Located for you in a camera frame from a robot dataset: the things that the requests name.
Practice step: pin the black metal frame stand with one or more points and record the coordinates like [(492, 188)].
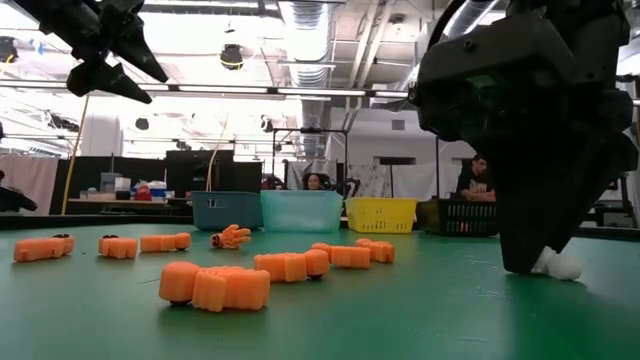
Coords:
[(437, 170), (310, 130)]

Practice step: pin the black spotlight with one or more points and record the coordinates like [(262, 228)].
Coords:
[(6, 49)]

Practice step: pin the orange toy limb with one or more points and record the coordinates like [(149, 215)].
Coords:
[(42, 248), (287, 266), (347, 256)]

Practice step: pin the pale pink curtain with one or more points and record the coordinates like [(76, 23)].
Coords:
[(27, 180)]

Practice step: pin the yellow plastic basket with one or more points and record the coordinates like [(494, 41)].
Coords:
[(380, 215)]

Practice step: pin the round black ceiling fixture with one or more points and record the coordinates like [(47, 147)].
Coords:
[(142, 123), (266, 124)]

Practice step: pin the white plastic container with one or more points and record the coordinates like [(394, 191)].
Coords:
[(123, 185)]

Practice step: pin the black plastic basket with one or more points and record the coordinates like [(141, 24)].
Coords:
[(450, 220)]

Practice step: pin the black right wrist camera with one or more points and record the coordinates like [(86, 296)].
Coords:
[(450, 100)]

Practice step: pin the light teal plastic bin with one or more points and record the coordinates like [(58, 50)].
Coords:
[(300, 215)]

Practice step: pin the white patterned sheet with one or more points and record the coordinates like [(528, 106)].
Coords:
[(410, 180)]

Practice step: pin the silver air duct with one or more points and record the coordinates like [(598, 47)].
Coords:
[(475, 15), (305, 30)]

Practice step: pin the red container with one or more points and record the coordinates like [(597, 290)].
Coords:
[(143, 192)]

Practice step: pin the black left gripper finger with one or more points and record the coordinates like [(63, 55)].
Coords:
[(135, 47), (105, 80)]

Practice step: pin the clear plastic container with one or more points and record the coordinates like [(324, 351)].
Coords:
[(110, 181)]

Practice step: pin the small orange toy block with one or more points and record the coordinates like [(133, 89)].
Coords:
[(117, 247)]

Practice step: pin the small orange toy piece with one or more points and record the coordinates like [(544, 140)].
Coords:
[(378, 251)]

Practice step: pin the black overhead camera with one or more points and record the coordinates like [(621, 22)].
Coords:
[(231, 56)]

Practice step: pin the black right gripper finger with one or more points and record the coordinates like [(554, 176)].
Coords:
[(610, 175), (540, 200)]

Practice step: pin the blue and white box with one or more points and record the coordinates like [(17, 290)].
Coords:
[(158, 190)]

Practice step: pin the blue-grey plastic bin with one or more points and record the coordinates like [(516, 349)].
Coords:
[(230, 212)]

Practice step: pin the grey wall vent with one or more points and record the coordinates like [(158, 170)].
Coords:
[(398, 124)]

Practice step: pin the black partition panel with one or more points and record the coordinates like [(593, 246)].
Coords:
[(110, 180), (210, 167)]

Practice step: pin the orange skeleton hand toy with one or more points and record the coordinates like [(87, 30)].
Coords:
[(231, 237)]

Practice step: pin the long ceiling light strip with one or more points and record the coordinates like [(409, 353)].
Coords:
[(392, 94), (225, 89)]

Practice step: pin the black background robot arm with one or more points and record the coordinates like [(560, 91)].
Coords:
[(277, 182)]

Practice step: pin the person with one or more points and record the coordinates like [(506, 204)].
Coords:
[(312, 181), (475, 182)]

